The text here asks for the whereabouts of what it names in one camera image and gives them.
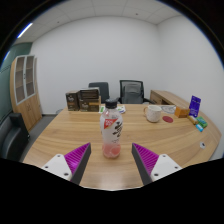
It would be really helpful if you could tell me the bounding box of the small tan packet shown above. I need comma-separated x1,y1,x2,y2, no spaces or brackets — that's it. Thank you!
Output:
186,115,199,126

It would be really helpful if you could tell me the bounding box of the flat round red coaster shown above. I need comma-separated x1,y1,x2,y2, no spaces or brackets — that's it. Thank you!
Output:
162,115,175,124

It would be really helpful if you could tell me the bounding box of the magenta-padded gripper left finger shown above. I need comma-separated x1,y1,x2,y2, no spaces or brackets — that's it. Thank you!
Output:
41,142,92,186

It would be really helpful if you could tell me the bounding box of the dark brown carton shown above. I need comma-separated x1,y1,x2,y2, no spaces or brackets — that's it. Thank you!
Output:
65,90,81,112

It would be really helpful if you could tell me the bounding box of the white leaflet green purple print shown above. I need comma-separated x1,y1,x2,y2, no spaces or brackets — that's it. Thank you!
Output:
98,104,127,115

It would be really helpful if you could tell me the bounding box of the purple pouch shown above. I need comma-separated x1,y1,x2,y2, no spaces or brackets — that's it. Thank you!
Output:
188,95,202,118

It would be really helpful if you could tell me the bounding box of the brown box with tan side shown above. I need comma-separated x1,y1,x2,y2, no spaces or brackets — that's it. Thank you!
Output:
78,87,102,113

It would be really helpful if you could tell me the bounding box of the wooden side desk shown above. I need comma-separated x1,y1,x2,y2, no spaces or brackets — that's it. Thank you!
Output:
149,89,190,108

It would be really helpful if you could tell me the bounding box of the clear drink bottle black cap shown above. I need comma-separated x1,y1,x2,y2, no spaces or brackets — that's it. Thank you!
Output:
99,98,124,159

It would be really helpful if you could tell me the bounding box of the white speckled mug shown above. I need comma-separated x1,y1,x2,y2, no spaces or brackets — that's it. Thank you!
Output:
143,104,163,124

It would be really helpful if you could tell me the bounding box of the black leather sofa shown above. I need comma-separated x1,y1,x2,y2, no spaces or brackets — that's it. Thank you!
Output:
0,112,30,160

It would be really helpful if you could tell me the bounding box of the white paper with grey swirl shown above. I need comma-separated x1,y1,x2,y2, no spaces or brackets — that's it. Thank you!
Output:
161,104,177,115

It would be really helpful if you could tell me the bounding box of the black office chair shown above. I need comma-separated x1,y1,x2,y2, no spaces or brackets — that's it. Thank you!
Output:
88,81,110,104

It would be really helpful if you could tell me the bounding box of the long ceiling light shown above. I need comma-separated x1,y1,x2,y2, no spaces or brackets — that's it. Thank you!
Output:
16,22,34,39

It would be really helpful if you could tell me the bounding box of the wooden shelf cabinet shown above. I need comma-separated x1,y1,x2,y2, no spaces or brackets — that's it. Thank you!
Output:
9,54,44,132

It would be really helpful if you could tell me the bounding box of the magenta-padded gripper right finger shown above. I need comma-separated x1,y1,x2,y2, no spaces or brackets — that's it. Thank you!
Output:
131,142,184,186

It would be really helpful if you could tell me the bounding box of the green packet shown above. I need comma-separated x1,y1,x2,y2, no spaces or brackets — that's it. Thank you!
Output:
195,116,209,129

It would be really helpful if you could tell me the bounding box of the black mesh armchair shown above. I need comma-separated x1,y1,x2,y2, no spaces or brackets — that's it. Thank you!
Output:
118,79,156,105

